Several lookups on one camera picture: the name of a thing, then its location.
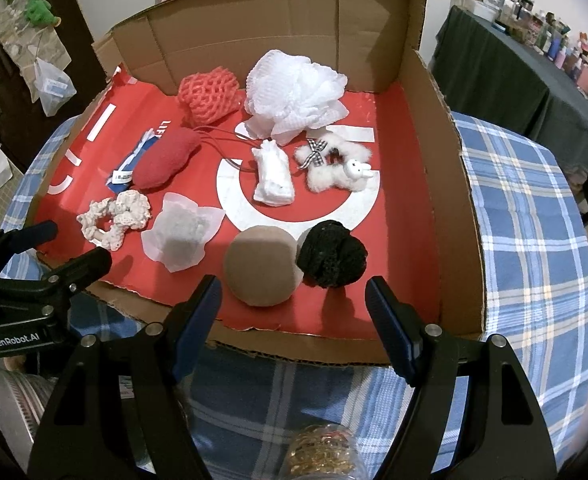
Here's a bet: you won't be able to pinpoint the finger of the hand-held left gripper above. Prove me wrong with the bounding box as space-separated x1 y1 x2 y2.
0 247 113 318
0 220 59 266

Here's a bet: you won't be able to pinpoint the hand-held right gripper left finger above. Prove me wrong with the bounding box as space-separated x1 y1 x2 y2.
26 274 223 480

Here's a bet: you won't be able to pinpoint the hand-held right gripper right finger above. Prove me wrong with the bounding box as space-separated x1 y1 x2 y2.
365 276 558 480

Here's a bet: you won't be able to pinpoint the tan round sponge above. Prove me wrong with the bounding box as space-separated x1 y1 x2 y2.
224 225 305 307

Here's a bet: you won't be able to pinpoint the cream crochet scrunchie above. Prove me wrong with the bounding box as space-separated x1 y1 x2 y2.
76 190 153 252

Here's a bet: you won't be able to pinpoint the white nonwoven pouch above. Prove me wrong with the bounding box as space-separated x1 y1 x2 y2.
140 191 226 273

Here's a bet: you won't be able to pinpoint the black crochet scrunchie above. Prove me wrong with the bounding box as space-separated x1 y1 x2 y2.
295 220 366 289

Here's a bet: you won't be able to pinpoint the blue snack packet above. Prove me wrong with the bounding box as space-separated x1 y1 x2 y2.
106 130 157 192

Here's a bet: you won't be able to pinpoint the red fuzzy plush pouch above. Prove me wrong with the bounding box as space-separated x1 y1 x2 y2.
109 127 269 192

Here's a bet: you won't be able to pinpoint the white fluffy scrunchie with bow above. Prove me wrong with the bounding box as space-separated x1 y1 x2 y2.
294 132 375 195

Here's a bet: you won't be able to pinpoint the coral foam net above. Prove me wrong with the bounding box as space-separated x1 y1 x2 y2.
177 65 242 127

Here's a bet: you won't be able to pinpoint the white mesh bath pouf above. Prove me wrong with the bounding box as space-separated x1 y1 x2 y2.
244 50 351 146

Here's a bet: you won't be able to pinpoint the cardboard box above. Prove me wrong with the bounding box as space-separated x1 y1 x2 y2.
26 0 485 367

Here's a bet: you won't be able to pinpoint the large glass jar metal lid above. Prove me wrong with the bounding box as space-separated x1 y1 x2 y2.
0 367 60 441

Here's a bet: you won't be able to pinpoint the red printed liner sheet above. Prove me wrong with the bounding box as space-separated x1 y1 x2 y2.
36 62 442 341

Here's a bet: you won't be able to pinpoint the blue plaid blanket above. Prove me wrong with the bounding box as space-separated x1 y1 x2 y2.
4 110 588 480

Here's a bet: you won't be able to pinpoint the small glass jar dried flowers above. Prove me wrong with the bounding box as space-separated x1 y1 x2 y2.
283 424 363 480

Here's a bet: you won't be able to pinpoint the clear plastic bag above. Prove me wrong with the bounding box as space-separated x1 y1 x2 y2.
31 57 77 117

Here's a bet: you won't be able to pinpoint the hanging fabric organizer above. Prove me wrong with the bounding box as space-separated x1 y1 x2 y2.
0 0 70 91

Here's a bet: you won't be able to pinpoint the green plush toy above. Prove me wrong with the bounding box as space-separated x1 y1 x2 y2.
24 0 60 28

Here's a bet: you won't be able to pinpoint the dark wooden door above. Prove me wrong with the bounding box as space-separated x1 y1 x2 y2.
0 0 95 171

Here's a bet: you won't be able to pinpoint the desk with dark cloth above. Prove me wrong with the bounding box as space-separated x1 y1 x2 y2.
431 5 588 186

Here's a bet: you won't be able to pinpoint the row of cosmetic bottles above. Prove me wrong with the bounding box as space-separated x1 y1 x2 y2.
448 0 588 121

